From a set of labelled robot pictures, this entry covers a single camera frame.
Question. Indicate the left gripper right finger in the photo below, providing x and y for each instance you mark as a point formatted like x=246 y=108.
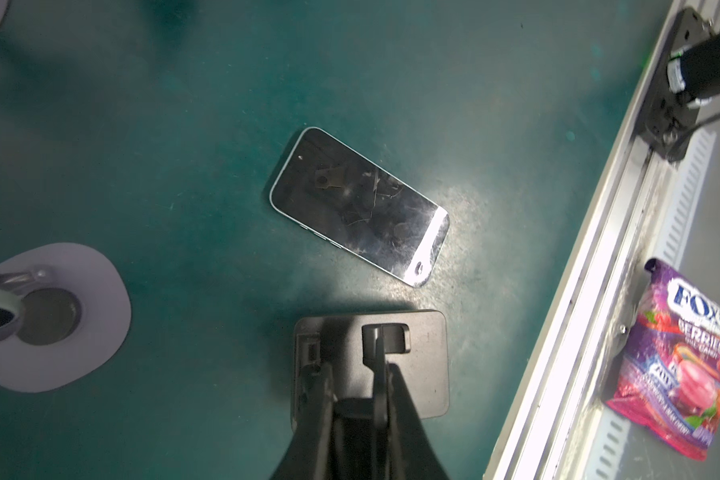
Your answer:
x=399 y=446

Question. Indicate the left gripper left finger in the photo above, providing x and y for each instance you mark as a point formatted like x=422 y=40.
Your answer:
x=308 y=454

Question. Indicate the black folding phone stand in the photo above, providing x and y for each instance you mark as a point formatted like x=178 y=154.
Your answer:
x=416 y=341

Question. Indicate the phone black landscape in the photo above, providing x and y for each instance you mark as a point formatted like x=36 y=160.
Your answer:
x=339 y=195

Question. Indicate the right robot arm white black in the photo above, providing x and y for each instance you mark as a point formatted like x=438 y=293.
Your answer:
x=694 y=73

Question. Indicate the left round grey stand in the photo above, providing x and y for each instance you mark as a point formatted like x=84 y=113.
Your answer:
x=77 y=314

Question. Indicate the white vented strip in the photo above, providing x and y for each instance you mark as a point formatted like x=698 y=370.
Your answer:
x=614 y=447

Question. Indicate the purple Fox's candy bag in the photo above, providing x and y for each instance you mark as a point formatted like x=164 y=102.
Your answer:
x=669 y=378

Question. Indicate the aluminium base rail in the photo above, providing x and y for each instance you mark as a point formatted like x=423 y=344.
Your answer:
x=559 y=426

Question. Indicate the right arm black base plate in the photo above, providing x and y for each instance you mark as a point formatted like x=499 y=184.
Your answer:
x=665 y=117

